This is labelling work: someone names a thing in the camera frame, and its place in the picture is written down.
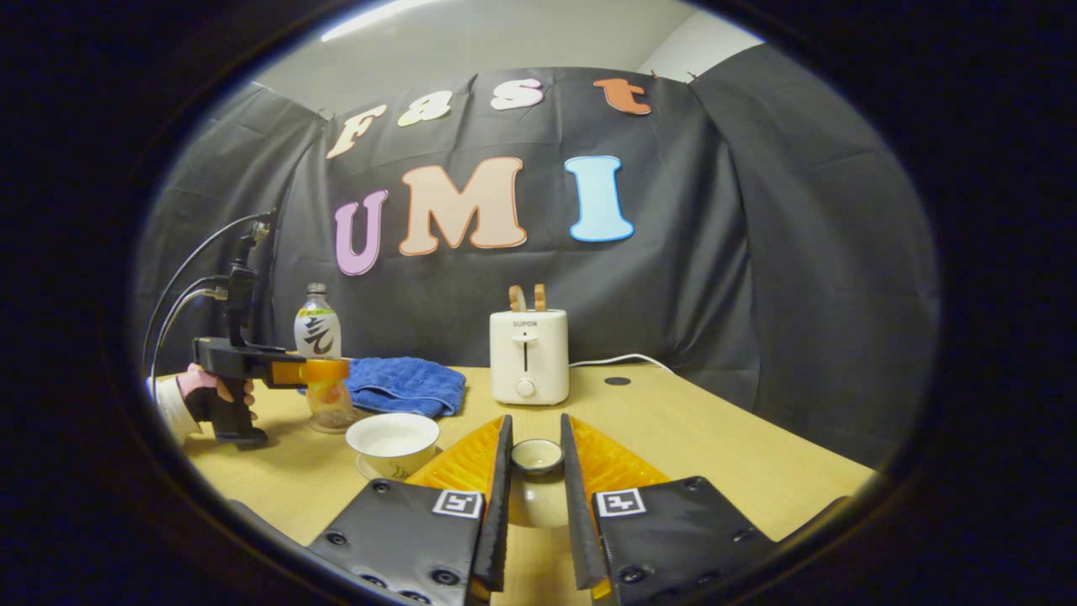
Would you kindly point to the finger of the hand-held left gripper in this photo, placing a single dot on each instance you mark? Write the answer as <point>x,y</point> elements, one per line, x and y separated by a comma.
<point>315,371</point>

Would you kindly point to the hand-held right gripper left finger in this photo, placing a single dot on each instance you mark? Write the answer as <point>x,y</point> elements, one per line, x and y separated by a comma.
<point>404,530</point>

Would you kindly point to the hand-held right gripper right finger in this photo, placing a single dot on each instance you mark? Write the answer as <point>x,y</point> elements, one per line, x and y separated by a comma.
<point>673,530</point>

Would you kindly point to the clear water bottle white label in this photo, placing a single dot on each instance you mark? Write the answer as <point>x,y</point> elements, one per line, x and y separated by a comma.
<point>318,332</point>

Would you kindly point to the round wooden coaster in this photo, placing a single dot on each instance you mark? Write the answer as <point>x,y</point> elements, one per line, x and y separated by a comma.
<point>313,427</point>

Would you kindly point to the cream ceramic teacup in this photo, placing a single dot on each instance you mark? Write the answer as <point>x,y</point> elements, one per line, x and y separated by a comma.
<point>394,438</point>

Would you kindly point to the blue towel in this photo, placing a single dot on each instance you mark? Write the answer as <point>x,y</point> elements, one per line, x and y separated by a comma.
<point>404,385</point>

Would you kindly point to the toast bread slice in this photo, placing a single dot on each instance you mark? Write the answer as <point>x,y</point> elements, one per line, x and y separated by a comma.
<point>540,297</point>
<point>517,299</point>

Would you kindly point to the white toaster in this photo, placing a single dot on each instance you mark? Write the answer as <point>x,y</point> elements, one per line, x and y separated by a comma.
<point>530,353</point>

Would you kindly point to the black backdrop cloth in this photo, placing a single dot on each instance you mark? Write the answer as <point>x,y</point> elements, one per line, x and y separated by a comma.
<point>757,252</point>

